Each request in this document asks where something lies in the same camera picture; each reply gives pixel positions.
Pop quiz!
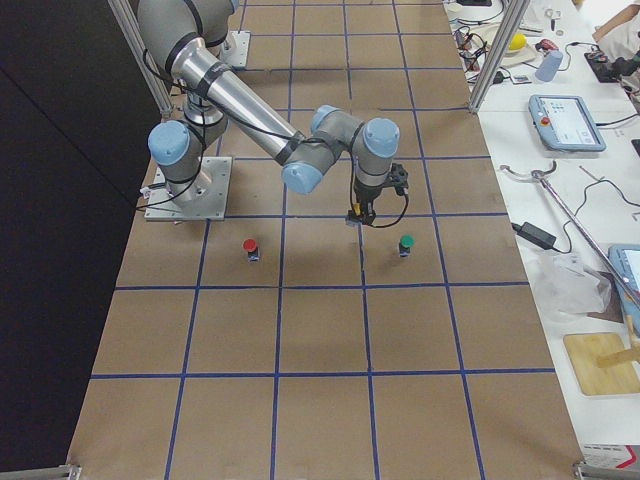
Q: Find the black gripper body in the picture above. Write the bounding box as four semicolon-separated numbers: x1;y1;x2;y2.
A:
353;179;385;213

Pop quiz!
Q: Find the yellow push button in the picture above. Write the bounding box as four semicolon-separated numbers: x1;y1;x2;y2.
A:
345;203;363;227

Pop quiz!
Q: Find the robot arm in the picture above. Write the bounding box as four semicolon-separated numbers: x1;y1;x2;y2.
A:
137;1;409;226

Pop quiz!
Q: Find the green push button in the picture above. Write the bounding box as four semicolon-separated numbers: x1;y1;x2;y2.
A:
398;234;415;258

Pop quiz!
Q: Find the red push button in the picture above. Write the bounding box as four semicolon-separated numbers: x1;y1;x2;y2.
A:
242;238;261;262

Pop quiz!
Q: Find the metal grabber stick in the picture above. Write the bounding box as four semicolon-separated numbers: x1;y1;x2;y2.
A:
499;160;639;307

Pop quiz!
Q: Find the black power adapter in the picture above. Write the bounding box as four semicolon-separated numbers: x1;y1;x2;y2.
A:
517;222;556;250

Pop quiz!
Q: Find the white plate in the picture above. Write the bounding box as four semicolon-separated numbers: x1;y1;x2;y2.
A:
472;25;537;67

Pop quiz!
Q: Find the clear plastic bag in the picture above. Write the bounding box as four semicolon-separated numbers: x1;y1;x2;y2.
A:
533;254;612;314

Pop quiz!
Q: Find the far blue teach pendant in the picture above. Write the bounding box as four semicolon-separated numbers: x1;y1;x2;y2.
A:
528;95;606;152

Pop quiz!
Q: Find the blue teach pendant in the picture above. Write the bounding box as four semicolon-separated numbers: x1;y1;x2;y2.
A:
608;244;639;330
528;95;606;152

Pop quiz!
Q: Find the yellow lemon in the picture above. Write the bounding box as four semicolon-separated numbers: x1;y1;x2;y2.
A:
508;33;527;52

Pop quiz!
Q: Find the light blue cup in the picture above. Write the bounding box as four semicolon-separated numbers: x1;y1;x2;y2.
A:
534;50;564;83

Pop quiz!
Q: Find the wooden cutting board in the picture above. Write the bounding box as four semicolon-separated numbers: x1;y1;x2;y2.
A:
563;333;639;396

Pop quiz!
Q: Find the near blue teach pendant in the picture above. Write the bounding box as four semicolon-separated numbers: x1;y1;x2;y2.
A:
608;244;639;330

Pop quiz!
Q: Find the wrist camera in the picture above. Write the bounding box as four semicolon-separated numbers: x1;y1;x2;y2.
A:
389;163;409;196

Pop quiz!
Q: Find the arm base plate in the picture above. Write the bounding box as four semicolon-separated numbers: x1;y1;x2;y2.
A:
219;30;251;70
144;156;233;222

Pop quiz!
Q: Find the aluminium frame post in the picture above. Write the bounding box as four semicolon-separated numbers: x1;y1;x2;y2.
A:
468;0;530;114

